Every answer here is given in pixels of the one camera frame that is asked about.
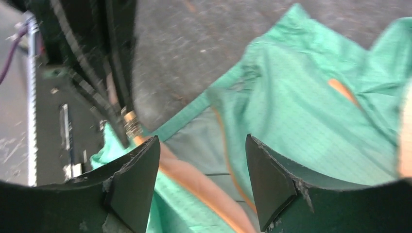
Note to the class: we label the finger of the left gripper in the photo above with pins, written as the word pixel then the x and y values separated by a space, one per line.
pixel 115 21
pixel 69 32

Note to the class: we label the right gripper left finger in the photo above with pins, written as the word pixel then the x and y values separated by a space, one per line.
pixel 114 198

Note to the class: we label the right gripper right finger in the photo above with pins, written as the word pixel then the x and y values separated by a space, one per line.
pixel 291 198

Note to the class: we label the jacket zipper slider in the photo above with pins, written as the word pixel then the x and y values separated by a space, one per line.
pixel 132 125

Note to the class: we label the green and orange jacket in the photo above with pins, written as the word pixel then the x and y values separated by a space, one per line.
pixel 306 92

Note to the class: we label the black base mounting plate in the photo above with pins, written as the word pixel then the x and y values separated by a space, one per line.
pixel 68 132

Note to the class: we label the grey slotted cable duct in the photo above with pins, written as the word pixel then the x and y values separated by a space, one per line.
pixel 31 106

